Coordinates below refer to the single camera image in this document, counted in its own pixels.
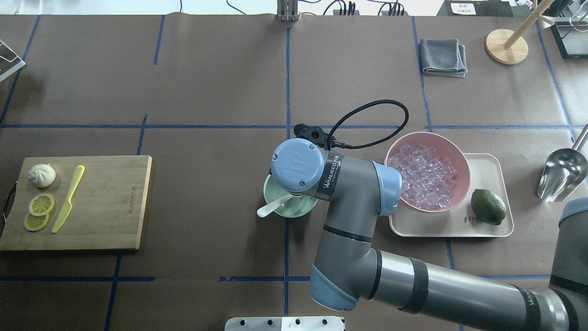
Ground lower lemon slice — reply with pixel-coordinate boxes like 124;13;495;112
23;212;50;231

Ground wooden stand with pole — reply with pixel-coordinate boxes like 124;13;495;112
485;0;555;65

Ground cream plastic tray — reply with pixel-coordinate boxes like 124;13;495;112
389;153;514;238

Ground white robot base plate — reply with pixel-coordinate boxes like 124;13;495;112
224;316;346;331

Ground bamboo cutting board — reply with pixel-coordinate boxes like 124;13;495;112
1;155;153;251

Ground upper lemon slice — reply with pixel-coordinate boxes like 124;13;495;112
28;193;55;216

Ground black braided cable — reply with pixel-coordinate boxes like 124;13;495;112
326;100;409;150

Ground grey metal post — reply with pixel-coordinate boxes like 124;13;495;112
277;0;300;22

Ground white plastic spoon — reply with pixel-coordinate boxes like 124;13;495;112
256;193;295;218

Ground green lime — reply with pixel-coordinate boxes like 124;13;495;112
470;188;508;226

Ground black framed box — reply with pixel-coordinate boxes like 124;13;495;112
550;22;588;59

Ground pink bowl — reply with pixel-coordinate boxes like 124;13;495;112
384;131;471;212

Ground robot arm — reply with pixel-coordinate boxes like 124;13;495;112
271;138;588;331

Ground mint green bowl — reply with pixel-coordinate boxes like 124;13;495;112
263;174;317;218

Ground white wire rack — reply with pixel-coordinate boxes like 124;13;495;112
0;40;26;82

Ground lemon slice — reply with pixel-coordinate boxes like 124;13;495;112
28;193;55;216
23;212;50;231

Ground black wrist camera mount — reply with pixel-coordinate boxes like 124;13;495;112
293;123;332;150

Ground stainless steel scoop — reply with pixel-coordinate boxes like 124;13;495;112
536;125;588;202

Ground grey folded cloth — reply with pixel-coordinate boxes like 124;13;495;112
418;39;468;78

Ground yellow plastic knife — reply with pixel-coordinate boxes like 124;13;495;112
51;164;85;234

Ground clear ice cubes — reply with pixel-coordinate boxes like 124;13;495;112
384;144;458;211

